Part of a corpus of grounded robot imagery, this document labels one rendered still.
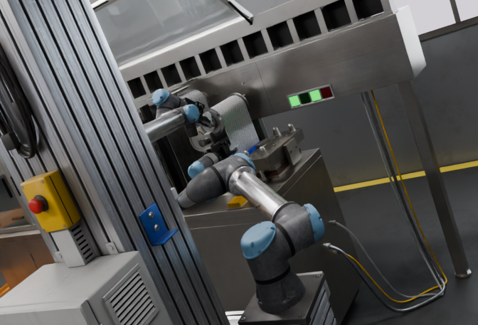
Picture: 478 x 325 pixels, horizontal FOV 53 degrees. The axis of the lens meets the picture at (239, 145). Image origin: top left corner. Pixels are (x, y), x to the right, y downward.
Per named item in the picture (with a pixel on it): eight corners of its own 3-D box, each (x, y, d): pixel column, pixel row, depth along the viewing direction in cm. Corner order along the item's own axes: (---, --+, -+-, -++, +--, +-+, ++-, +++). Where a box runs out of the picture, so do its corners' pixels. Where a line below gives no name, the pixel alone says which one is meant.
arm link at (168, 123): (111, 135, 163) (195, 96, 201) (91, 141, 169) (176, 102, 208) (124, 166, 165) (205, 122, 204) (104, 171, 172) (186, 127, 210)
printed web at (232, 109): (190, 191, 266) (153, 106, 255) (213, 173, 284) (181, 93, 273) (247, 183, 243) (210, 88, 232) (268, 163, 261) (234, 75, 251)
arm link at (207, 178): (199, 206, 171) (177, 218, 217) (225, 193, 175) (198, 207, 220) (184, 177, 172) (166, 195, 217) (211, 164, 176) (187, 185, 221)
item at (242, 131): (237, 162, 241) (224, 128, 237) (259, 144, 259) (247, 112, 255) (238, 161, 241) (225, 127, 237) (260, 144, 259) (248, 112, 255)
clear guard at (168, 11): (43, 38, 273) (43, 37, 273) (114, 70, 310) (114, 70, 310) (176, -36, 211) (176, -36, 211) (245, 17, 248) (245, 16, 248)
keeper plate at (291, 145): (289, 166, 241) (282, 146, 238) (298, 158, 248) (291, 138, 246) (294, 165, 239) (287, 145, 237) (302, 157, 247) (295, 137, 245)
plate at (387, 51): (33, 176, 395) (16, 142, 388) (59, 162, 416) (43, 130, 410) (414, 80, 212) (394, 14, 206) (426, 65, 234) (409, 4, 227)
